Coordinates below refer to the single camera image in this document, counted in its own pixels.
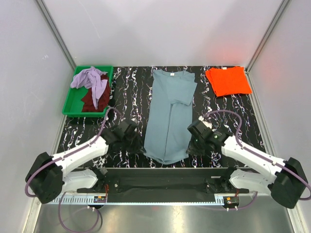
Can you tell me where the grey blue t shirt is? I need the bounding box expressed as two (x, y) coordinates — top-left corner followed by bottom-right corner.
(144, 69), (197, 165)

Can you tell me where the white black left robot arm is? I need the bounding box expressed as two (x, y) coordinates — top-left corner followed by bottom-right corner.
(25, 118), (144, 204)

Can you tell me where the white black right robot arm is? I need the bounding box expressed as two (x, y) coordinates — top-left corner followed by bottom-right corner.
(188, 119), (308, 209)

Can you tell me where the dark red t shirt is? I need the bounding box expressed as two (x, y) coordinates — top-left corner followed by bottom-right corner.
(81, 73), (112, 113)

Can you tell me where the folded orange t shirt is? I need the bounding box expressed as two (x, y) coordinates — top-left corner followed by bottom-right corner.
(206, 67), (252, 97)

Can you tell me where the lilac t shirt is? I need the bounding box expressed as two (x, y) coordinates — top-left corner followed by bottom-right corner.
(70, 67), (108, 110)

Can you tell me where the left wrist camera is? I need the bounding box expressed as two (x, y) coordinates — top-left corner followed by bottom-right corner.
(127, 118), (138, 133)

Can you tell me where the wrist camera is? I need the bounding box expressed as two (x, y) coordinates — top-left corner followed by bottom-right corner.
(198, 116), (216, 132)
(127, 118), (138, 133)

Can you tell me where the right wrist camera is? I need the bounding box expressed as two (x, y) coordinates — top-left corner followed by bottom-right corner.
(198, 116), (216, 132)

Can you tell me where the aluminium frame rail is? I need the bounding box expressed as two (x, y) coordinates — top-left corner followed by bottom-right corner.
(31, 176), (297, 197)

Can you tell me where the white slotted cable duct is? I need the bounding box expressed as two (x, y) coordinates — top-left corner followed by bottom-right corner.
(49, 194), (225, 206)

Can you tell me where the left corner frame post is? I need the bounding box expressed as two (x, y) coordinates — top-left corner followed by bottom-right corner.
(34, 0), (76, 70)

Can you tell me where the corner frame post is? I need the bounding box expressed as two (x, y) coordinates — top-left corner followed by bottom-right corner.
(34, 0), (76, 70)
(245, 0), (291, 73)

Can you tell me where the right corner frame post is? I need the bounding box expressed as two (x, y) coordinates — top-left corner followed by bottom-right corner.
(245, 0), (291, 73)

